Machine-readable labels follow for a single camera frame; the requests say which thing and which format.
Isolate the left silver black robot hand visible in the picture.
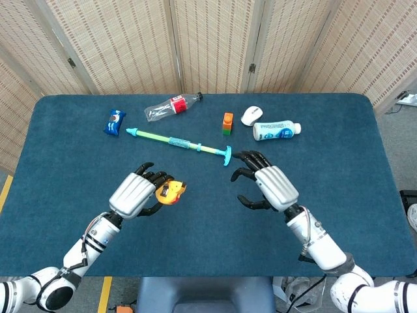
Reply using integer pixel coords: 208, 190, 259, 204
108, 162, 175, 220

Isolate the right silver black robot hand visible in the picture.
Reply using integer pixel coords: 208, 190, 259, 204
230, 150, 300, 213

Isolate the yellow tape measure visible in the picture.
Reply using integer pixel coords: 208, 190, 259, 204
154, 180, 188, 206

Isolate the white bottle with blue label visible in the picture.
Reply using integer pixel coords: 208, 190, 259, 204
252, 119, 302, 142

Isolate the green and cyan toy pump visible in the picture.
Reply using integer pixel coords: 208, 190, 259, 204
126, 127, 233, 167

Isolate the blue snack packet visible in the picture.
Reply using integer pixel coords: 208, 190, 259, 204
103, 109, 127, 136

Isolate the white computer mouse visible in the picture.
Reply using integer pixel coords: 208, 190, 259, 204
240, 106, 264, 126

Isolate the blue felt table cover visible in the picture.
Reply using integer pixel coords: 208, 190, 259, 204
0, 93, 417, 278

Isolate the clear bottle with red label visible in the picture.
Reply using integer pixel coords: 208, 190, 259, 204
144, 92, 204, 123

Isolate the clear plastic bag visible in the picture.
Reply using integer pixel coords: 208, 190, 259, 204
272, 276, 326, 307

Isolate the blue grey robot torso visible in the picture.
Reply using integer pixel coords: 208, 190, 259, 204
136, 276, 276, 313

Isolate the black box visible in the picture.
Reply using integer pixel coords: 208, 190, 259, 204
399, 190, 417, 229

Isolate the white round object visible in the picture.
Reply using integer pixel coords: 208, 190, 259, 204
407, 203, 417, 233

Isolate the woven folding screen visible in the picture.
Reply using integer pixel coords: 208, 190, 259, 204
0, 0, 417, 173

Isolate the white power strip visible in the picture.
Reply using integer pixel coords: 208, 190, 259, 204
395, 91, 417, 107

